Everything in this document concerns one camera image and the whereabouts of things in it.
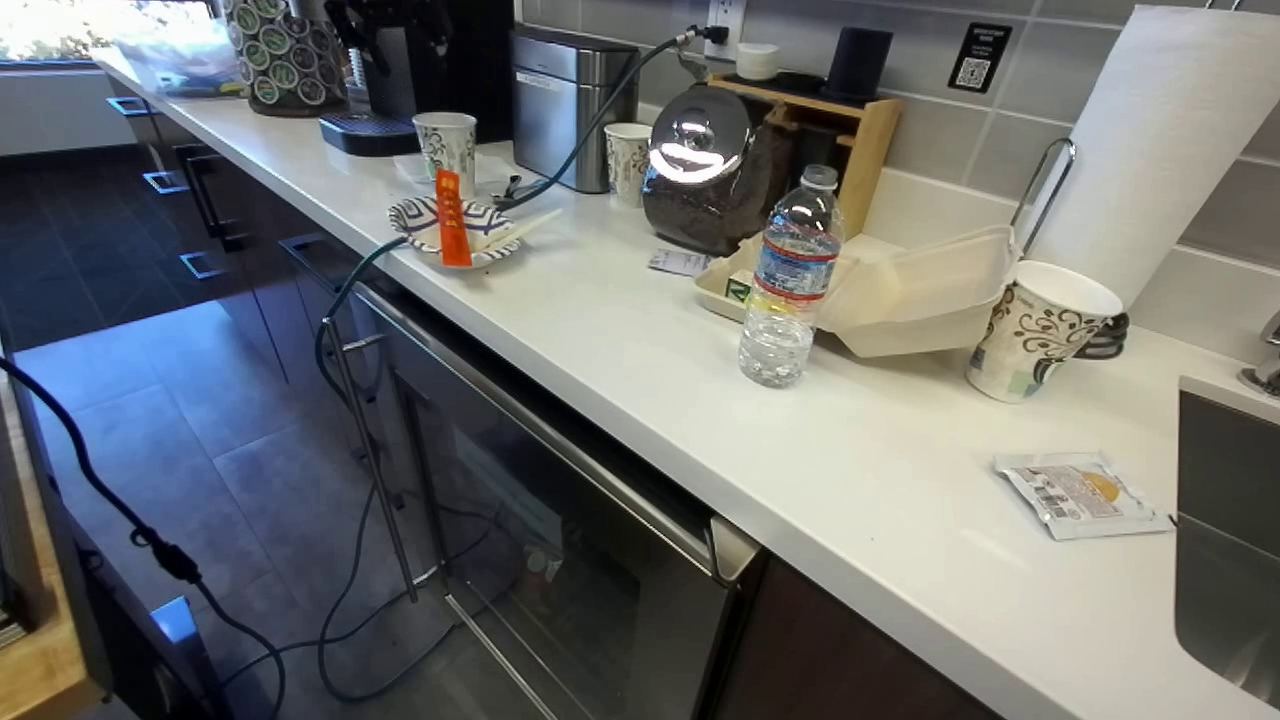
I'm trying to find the wooden board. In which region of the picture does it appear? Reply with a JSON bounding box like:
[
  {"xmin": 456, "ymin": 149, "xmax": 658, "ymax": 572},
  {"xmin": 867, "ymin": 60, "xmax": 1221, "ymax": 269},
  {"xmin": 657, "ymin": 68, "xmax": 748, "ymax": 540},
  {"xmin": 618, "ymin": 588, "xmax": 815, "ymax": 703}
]
[{"xmin": 0, "ymin": 374, "xmax": 102, "ymax": 720}]

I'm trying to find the black floor cable with connector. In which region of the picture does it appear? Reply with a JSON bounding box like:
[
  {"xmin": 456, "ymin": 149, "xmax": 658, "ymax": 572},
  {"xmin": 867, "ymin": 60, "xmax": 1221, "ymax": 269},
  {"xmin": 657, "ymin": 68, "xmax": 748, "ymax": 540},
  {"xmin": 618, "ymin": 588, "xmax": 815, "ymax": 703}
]
[{"xmin": 0, "ymin": 352, "xmax": 291, "ymax": 720}]

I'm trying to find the long blue cable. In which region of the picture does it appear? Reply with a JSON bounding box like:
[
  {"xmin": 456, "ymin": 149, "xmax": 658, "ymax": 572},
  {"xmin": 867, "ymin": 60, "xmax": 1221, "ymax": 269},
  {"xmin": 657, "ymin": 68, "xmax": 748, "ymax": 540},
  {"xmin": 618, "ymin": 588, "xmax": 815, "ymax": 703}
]
[{"xmin": 216, "ymin": 26, "xmax": 702, "ymax": 708}]

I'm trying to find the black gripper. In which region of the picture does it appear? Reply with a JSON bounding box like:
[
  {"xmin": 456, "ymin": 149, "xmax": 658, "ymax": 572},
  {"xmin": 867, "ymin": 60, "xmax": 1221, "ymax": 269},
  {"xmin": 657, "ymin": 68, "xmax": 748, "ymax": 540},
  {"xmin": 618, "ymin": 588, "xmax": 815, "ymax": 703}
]
[{"xmin": 318, "ymin": 0, "xmax": 456, "ymax": 68}]

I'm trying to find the black white wall sign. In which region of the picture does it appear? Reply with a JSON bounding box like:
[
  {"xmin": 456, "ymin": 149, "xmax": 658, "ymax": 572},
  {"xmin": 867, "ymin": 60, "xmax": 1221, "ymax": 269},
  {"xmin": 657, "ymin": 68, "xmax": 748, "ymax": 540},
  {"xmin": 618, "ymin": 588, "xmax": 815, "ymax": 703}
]
[{"xmin": 942, "ymin": 21, "xmax": 1017, "ymax": 99}]

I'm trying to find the white paper towel roll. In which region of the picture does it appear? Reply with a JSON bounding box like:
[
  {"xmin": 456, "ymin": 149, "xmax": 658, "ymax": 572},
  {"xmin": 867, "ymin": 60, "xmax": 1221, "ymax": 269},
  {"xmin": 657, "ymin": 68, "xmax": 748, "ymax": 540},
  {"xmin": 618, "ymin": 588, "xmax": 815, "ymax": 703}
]
[{"xmin": 1022, "ymin": 0, "xmax": 1280, "ymax": 311}]

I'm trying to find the black silver Keurig coffee machine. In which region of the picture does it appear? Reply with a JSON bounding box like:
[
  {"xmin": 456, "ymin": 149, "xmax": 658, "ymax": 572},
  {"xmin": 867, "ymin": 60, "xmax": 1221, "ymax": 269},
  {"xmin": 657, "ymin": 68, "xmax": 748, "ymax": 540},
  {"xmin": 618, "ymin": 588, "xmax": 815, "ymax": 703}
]
[{"xmin": 314, "ymin": 0, "xmax": 521, "ymax": 161}]

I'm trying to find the orange packets bundle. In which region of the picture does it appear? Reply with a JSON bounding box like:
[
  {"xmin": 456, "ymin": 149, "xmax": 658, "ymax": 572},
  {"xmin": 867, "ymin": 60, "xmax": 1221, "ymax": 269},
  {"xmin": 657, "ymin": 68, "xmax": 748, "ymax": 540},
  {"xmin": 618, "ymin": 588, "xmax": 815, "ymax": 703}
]
[{"xmin": 432, "ymin": 166, "xmax": 479, "ymax": 273}]

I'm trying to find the small white bowl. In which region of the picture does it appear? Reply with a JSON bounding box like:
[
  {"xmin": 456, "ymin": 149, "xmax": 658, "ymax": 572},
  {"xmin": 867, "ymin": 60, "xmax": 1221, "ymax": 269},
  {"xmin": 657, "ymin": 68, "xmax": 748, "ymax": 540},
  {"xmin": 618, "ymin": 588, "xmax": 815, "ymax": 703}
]
[{"xmin": 728, "ymin": 40, "xmax": 783, "ymax": 84}]

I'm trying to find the patterned paper coffee cup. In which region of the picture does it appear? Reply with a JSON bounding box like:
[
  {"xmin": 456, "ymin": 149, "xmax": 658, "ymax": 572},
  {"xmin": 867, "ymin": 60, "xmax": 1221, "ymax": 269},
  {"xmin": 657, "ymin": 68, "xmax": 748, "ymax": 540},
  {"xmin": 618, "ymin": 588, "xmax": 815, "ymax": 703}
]
[
  {"xmin": 964, "ymin": 255, "xmax": 1130, "ymax": 410},
  {"xmin": 406, "ymin": 107, "xmax": 482, "ymax": 198}
]

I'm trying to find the wooden countertop rack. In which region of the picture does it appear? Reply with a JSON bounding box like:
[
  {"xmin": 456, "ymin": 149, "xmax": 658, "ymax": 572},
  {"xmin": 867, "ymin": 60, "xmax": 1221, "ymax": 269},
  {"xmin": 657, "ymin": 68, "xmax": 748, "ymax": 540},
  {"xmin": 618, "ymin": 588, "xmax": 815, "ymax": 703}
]
[{"xmin": 698, "ymin": 74, "xmax": 904, "ymax": 243}]

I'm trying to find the white paper napkin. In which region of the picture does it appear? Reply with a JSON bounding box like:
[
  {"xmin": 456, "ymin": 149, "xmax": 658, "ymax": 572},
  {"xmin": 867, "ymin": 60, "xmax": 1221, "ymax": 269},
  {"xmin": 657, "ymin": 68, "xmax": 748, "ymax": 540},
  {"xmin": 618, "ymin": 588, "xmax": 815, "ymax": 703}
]
[{"xmin": 392, "ymin": 149, "xmax": 526, "ymax": 215}]

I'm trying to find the flat foil snack packet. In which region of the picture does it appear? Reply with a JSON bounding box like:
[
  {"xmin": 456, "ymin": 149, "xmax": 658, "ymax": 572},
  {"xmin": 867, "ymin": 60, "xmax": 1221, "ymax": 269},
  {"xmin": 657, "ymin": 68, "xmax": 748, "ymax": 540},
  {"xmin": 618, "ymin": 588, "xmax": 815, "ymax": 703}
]
[{"xmin": 987, "ymin": 448, "xmax": 1174, "ymax": 544}]

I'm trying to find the glass door undercounter fridge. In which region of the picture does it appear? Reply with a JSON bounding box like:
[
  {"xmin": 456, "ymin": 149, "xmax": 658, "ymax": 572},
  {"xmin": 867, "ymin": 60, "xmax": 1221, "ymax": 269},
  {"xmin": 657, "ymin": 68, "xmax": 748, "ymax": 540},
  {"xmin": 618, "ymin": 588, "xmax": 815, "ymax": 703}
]
[{"xmin": 349, "ymin": 276, "xmax": 766, "ymax": 720}]

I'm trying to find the white single wall outlet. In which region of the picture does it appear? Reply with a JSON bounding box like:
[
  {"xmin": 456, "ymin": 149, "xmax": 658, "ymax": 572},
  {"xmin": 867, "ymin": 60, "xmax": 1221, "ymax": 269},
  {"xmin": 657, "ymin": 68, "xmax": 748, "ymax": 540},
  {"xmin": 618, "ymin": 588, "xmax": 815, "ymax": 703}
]
[{"xmin": 698, "ymin": 0, "xmax": 748, "ymax": 43}]

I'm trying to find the clear plastic water bottle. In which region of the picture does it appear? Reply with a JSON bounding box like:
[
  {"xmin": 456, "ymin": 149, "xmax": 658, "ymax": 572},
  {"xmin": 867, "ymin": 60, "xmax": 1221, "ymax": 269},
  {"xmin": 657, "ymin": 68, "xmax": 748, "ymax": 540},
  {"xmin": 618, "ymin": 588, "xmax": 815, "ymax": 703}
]
[{"xmin": 736, "ymin": 161, "xmax": 846, "ymax": 394}]

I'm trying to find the black wire pod carousel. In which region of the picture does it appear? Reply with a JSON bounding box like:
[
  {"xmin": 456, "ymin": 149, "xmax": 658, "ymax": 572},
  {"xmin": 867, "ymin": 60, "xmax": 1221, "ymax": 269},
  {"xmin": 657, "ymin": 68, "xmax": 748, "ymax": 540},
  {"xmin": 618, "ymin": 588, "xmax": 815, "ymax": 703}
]
[{"xmin": 220, "ymin": 0, "xmax": 356, "ymax": 124}]

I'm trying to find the small flat sweetener packet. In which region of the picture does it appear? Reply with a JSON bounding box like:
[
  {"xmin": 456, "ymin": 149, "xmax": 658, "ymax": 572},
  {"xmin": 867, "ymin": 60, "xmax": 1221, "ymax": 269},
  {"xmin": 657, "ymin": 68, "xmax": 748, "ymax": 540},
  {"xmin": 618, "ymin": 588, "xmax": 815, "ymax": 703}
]
[{"xmin": 649, "ymin": 243, "xmax": 719, "ymax": 283}]

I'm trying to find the small white paper cup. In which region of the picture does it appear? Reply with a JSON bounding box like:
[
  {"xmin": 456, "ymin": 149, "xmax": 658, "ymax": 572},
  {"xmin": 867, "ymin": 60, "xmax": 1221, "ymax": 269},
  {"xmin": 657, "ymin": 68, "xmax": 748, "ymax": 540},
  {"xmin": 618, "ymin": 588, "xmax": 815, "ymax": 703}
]
[{"xmin": 599, "ymin": 121, "xmax": 657, "ymax": 211}]

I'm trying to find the patterned rim paper plate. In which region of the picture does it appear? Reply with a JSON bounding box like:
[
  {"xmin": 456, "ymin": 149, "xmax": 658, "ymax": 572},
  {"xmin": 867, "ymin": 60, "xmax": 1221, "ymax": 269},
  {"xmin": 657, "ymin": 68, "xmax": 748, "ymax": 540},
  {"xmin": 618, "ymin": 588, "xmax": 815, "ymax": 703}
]
[{"xmin": 388, "ymin": 183, "xmax": 539, "ymax": 282}]

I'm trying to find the black box on rack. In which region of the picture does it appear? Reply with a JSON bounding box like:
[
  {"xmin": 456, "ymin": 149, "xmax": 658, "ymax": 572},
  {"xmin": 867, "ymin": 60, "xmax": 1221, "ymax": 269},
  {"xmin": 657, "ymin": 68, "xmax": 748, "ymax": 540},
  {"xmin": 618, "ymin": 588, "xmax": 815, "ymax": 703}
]
[{"xmin": 825, "ymin": 26, "xmax": 897, "ymax": 107}]

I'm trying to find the clear plastic container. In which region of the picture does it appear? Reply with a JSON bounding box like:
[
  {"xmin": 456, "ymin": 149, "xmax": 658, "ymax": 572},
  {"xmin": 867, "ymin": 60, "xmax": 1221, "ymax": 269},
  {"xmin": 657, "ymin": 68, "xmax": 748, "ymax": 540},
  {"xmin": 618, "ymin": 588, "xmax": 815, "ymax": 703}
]
[{"xmin": 109, "ymin": 0, "xmax": 253, "ymax": 99}]

